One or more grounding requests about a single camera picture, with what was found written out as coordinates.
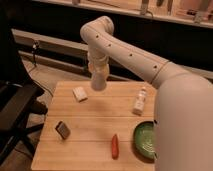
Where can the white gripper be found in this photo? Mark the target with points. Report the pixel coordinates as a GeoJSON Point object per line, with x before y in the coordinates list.
{"type": "Point", "coordinates": [99, 65]}

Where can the white ceramic cup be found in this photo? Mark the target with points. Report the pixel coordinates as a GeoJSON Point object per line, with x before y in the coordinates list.
{"type": "Point", "coordinates": [98, 81]}

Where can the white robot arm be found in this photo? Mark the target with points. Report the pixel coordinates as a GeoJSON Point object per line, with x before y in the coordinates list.
{"type": "Point", "coordinates": [183, 109]}

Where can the dark rectangular eraser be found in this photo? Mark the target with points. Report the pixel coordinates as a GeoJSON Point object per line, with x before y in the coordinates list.
{"type": "Point", "coordinates": [62, 130]}

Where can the green ceramic plate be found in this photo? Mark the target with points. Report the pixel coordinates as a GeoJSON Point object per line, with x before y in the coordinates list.
{"type": "Point", "coordinates": [143, 139]}

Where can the white rectangular block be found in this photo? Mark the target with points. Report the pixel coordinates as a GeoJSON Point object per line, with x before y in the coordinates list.
{"type": "Point", "coordinates": [80, 94]}

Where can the small white bottle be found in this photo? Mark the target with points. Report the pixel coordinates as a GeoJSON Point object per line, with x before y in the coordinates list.
{"type": "Point", "coordinates": [140, 101]}

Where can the orange carrot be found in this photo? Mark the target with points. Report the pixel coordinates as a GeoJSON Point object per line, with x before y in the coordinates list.
{"type": "Point", "coordinates": [115, 147]}

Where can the black office chair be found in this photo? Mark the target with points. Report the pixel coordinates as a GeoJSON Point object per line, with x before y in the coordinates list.
{"type": "Point", "coordinates": [17, 102]}

